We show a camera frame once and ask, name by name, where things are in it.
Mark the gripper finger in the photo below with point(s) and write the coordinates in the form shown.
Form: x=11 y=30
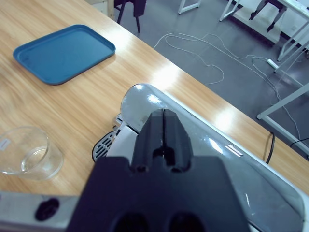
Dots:
x=147 y=140
x=178 y=142

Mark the clear glass cup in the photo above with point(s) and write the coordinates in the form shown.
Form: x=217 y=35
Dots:
x=46 y=166

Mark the white capsule coffee machine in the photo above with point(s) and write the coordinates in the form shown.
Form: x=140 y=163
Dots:
x=120 y=142

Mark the metal grid drip tray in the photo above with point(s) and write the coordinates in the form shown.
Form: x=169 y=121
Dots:
x=102 y=147

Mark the teal plastic serving tray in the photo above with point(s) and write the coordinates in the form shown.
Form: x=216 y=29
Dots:
x=62 y=53

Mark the white power strip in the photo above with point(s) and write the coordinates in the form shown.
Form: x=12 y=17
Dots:
x=272 y=63

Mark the black chair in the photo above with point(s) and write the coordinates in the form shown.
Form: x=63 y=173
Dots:
x=140 y=7

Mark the light wooden crate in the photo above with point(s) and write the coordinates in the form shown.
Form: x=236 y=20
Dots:
x=106 y=7

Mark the white desk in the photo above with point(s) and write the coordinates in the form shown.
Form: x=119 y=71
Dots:
x=287 y=47

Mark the dark wooden chair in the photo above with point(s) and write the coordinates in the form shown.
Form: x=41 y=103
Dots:
x=275 y=3

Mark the white table frame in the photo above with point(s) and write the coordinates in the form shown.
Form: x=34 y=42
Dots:
x=186 y=8
x=282 y=101

